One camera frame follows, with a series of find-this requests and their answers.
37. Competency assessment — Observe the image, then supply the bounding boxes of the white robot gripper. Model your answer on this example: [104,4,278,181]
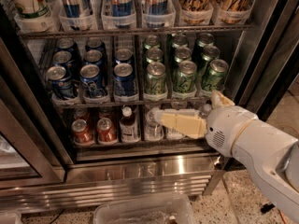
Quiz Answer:
[154,90,259,158]

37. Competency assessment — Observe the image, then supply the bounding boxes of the green can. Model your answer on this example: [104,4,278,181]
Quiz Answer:
[171,34,188,49]
[143,35,161,50]
[173,61,197,93]
[145,62,165,95]
[173,47,192,66]
[197,45,221,76]
[201,59,229,91]
[145,48,164,66]
[192,33,214,58]

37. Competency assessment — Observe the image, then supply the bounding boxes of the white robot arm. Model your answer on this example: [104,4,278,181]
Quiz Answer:
[152,91,299,222]

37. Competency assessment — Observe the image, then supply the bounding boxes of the blue can front right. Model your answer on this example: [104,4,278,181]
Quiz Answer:
[113,63,135,97]

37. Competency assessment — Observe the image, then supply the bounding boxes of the red can back right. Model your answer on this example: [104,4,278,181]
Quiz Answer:
[98,106,114,119]

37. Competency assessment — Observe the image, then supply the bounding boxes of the red can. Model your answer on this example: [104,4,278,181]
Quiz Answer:
[74,108,90,121]
[71,119,93,145]
[96,118,117,144]
[98,106,114,119]

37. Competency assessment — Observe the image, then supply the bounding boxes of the red can front right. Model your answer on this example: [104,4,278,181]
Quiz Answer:
[96,118,117,144]

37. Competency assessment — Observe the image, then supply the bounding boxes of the blue can front middle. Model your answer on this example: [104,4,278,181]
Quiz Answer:
[80,64,107,98]

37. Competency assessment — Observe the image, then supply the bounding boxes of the red can back left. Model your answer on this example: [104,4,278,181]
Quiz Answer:
[74,108,90,121]

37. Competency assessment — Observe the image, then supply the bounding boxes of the red can front left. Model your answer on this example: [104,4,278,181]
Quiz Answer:
[71,119,93,145]

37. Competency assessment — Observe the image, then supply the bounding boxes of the stainless steel fridge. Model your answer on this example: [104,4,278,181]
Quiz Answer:
[0,0,299,213]

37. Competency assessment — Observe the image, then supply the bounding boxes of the blue can back middle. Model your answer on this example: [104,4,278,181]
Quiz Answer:
[85,38,107,55]

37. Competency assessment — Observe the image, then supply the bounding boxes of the blue can front left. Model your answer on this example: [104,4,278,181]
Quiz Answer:
[46,65,78,100]

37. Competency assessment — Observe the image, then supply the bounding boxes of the blue can back left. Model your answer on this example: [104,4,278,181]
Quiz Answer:
[57,38,82,65]

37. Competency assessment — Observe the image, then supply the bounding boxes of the clear water bottle right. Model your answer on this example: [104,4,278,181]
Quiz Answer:
[200,104,212,118]

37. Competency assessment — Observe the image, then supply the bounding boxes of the clear water bottle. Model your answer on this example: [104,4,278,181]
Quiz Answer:
[200,104,212,118]
[145,110,164,141]

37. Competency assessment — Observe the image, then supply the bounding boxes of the clear water bottle left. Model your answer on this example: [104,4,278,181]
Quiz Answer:
[145,110,164,141]

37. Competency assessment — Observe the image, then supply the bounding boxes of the brown drink bottle white cap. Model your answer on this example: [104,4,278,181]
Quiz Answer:
[120,106,140,143]

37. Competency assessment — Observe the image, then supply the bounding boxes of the clear plastic bin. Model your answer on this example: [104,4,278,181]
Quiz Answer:
[93,193,195,224]

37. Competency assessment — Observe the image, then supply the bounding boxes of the black tripod leg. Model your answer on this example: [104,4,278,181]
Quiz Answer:
[261,203,275,214]

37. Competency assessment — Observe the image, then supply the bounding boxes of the orange cable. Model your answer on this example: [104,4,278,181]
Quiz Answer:
[278,210,288,224]

